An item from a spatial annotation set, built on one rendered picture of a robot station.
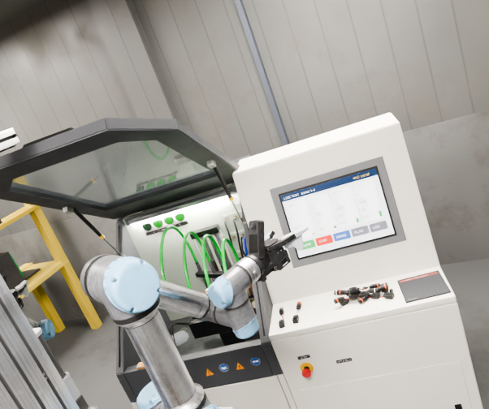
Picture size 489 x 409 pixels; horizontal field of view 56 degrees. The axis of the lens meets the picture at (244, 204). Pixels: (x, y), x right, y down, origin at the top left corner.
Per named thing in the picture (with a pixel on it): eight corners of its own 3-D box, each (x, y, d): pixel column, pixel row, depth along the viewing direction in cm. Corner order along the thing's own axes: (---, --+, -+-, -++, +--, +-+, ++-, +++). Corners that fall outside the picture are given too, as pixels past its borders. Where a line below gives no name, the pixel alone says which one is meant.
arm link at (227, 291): (212, 310, 128) (201, 284, 125) (238, 287, 134) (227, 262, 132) (231, 314, 122) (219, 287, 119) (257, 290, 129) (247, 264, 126)
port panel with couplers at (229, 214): (239, 267, 228) (216, 212, 219) (240, 264, 231) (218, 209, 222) (263, 261, 225) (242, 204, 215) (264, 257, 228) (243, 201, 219)
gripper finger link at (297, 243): (313, 241, 140) (287, 254, 140) (306, 224, 139) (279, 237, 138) (317, 243, 137) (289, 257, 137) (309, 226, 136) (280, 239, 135)
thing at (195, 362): (139, 402, 201) (123, 372, 196) (142, 394, 205) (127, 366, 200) (274, 376, 186) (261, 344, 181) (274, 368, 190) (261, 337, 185)
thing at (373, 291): (335, 312, 178) (331, 300, 176) (335, 297, 188) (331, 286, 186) (395, 299, 173) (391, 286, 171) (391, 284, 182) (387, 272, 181)
